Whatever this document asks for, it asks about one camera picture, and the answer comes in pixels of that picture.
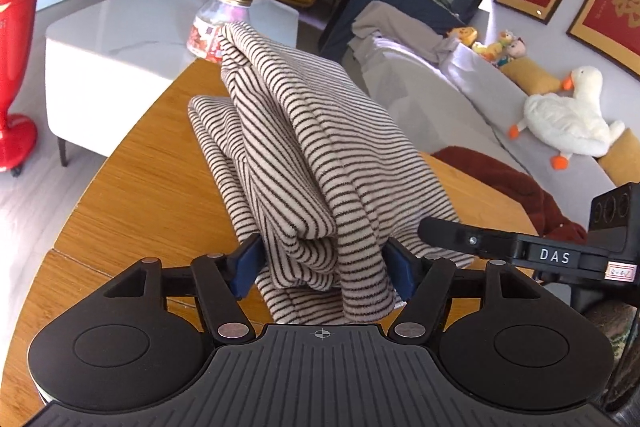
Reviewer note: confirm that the dark red fleece blanket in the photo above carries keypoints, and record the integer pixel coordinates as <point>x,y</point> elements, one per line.
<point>505,182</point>

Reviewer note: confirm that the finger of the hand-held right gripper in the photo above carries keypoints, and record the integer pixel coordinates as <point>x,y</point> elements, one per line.
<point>460,234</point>

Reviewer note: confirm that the yellow plush toy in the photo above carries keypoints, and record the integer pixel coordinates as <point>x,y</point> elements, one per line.
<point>464,36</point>

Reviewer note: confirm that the striped knit garment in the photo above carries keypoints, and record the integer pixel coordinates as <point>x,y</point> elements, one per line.
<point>310,132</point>

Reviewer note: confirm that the small plush doll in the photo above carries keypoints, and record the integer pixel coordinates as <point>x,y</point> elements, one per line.
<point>518,48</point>
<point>492,49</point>

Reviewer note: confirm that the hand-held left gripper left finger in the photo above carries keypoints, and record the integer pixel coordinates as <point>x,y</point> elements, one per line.
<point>245,269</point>

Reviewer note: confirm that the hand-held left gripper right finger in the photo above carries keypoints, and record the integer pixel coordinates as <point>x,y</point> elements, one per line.
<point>401,272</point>

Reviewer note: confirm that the glass jar with gold lid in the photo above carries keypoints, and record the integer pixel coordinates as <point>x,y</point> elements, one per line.
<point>210,22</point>

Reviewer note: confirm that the white goose plush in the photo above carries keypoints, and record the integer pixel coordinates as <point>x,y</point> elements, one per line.
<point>570,122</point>

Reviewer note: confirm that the grey sofa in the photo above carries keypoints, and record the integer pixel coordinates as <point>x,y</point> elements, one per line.
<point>440,107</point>

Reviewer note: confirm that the yellow pillow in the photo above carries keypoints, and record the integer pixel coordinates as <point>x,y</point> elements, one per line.
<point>532,77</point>
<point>622,157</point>

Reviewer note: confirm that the red standing appliance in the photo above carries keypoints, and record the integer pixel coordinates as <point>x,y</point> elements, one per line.
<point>15,32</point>

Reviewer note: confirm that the grey coffee table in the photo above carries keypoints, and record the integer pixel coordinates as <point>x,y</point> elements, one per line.
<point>125,32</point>

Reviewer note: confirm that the beige blanket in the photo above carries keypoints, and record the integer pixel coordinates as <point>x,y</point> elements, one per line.
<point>400,27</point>

